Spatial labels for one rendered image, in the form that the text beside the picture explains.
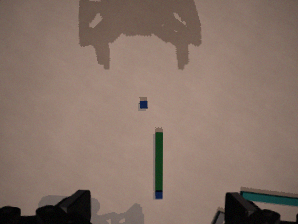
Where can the dark green rod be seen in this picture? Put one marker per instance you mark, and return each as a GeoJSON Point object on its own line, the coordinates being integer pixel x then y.
{"type": "Point", "coordinates": [159, 161]}

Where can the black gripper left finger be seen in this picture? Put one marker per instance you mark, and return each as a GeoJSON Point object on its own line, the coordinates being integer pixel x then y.
{"type": "Point", "coordinates": [79, 203]}

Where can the dark blue block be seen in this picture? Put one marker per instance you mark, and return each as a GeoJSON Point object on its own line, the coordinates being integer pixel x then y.
{"type": "Point", "coordinates": [143, 104]}
{"type": "Point", "coordinates": [159, 194]}

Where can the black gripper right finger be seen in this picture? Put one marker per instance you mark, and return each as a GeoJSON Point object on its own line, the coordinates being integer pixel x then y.
{"type": "Point", "coordinates": [239, 211]}

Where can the grey rectangular block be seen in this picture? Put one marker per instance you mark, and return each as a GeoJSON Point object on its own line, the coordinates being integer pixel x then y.
{"type": "Point", "coordinates": [219, 219]}

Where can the turquoise rod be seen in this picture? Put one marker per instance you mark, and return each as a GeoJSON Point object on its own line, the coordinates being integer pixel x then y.
{"type": "Point", "coordinates": [268, 198]}

